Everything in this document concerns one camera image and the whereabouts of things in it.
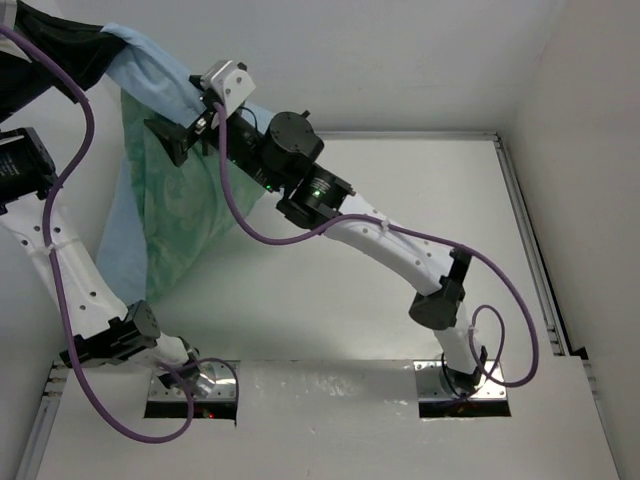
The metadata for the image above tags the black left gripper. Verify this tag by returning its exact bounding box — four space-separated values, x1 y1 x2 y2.
0 0 125 123

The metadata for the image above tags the light blue pillowcase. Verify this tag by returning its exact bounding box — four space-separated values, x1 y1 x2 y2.
95 21 271 304

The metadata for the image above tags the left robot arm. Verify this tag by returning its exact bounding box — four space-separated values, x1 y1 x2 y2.
1 1 201 391

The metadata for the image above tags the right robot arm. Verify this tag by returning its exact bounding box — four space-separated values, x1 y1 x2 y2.
144 88 487 399

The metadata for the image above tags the white front cover board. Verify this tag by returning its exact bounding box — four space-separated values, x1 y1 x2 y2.
38 358 617 479

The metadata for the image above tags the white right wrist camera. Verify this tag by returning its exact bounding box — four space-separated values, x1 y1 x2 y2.
200 60 256 116

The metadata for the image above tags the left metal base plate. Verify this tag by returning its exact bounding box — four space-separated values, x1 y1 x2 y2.
147 361 240 403

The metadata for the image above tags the metal base plate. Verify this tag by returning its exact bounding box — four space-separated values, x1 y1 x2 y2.
147 361 240 403
412 359 508 403

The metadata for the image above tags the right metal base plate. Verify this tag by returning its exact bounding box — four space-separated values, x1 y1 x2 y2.
412 359 508 403

